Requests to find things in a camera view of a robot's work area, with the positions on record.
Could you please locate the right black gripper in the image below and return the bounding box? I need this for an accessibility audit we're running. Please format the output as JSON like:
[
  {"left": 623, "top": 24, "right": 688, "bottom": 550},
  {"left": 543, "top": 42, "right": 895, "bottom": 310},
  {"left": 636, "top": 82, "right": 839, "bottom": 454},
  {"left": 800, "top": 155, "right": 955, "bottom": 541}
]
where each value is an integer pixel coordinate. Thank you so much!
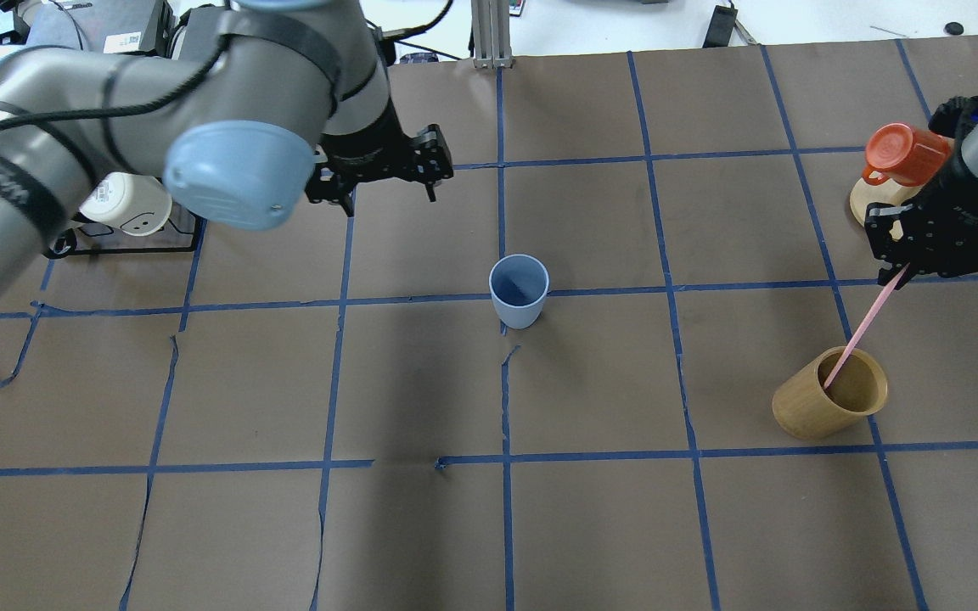
[{"left": 866, "top": 160, "right": 978, "bottom": 289}]

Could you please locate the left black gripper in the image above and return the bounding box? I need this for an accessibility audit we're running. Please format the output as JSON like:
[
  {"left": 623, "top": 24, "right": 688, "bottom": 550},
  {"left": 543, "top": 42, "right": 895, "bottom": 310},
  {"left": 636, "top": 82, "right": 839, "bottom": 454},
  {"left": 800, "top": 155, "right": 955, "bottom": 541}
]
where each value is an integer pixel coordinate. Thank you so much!
[{"left": 304, "top": 107, "right": 454, "bottom": 216}]

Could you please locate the pink chopstick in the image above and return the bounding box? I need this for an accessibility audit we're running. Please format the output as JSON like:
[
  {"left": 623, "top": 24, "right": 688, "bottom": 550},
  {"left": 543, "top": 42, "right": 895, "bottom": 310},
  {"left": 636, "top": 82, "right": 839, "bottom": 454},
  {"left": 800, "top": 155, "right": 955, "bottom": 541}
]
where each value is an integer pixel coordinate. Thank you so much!
[{"left": 822, "top": 266, "right": 909, "bottom": 390}]

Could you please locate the light blue plastic cup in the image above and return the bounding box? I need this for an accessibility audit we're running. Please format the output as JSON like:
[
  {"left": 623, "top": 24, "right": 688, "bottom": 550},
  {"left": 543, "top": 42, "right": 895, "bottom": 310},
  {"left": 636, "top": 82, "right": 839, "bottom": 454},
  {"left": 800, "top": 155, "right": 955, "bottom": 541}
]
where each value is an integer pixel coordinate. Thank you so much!
[{"left": 488, "top": 254, "right": 550, "bottom": 330}]

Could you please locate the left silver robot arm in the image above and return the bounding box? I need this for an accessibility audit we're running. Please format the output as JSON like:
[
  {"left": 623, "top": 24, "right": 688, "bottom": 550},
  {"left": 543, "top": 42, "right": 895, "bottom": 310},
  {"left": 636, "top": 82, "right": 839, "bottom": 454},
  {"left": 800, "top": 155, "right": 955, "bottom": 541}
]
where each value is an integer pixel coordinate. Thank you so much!
[{"left": 0, "top": 1, "right": 454, "bottom": 297}]

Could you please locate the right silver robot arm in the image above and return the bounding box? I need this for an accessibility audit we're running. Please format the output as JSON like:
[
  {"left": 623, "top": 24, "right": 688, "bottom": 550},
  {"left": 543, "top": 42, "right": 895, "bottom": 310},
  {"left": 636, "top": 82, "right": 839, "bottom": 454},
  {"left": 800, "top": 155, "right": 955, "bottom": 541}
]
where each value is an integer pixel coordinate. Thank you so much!
[{"left": 863, "top": 96, "right": 978, "bottom": 289}]

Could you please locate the wooden mug tree stand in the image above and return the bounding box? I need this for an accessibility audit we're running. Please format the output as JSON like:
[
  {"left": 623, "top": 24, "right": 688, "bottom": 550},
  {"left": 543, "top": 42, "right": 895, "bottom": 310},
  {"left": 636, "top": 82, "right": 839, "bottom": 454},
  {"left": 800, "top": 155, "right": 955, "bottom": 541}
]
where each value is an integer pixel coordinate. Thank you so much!
[{"left": 849, "top": 48, "right": 978, "bottom": 228}]

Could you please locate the orange mug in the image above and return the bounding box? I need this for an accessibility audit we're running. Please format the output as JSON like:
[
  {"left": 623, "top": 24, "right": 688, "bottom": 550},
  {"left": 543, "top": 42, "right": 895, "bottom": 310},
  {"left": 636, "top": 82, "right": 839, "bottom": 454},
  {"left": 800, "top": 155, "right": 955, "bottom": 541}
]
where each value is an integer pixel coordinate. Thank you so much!
[{"left": 862, "top": 121, "right": 954, "bottom": 187}]

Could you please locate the bamboo cylinder holder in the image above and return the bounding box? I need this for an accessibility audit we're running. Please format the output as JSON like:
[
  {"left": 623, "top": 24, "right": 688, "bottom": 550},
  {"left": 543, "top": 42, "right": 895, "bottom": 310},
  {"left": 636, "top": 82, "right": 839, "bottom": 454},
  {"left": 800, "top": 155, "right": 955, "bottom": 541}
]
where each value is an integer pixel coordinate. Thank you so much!
[{"left": 771, "top": 345, "right": 890, "bottom": 441}]

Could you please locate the white mug lower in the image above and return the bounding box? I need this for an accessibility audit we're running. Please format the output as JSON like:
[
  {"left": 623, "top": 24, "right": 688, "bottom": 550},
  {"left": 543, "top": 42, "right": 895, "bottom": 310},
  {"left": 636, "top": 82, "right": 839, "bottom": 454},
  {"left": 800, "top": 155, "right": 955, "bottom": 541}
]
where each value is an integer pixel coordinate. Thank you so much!
[{"left": 79, "top": 171, "right": 173, "bottom": 237}]

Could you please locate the black power adapter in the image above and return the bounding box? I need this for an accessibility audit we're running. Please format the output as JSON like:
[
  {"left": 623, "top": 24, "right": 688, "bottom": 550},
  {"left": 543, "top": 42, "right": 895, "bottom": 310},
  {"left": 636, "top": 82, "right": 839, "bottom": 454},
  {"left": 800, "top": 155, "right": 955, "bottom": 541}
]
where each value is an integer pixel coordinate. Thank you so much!
[{"left": 170, "top": 5, "right": 226, "bottom": 63}]

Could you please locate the black computer box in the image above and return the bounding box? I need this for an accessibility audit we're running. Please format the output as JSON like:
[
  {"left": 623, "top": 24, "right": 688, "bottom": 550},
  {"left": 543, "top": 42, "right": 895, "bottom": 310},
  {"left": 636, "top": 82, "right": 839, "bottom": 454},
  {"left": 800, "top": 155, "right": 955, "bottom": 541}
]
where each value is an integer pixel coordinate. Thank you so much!
[{"left": 25, "top": 1, "right": 174, "bottom": 57}]

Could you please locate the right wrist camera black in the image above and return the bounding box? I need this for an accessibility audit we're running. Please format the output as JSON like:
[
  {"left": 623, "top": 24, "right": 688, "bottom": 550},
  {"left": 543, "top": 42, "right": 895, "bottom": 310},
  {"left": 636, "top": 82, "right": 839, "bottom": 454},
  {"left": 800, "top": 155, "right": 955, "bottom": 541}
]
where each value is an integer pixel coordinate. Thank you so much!
[{"left": 928, "top": 96, "right": 978, "bottom": 142}]

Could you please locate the aluminium frame post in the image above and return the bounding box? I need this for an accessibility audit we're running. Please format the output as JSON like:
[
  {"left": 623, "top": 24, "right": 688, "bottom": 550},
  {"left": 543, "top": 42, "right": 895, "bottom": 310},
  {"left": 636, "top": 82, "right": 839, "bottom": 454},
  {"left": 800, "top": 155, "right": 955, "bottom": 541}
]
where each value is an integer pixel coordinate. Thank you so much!
[{"left": 470, "top": 0, "right": 514, "bottom": 70}]

